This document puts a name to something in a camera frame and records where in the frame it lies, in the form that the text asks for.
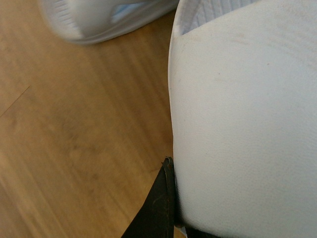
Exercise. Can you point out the light blue slide slipper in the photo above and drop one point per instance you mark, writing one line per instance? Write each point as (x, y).
(243, 96)

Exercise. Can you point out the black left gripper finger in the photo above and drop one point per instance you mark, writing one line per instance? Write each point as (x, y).
(155, 219)

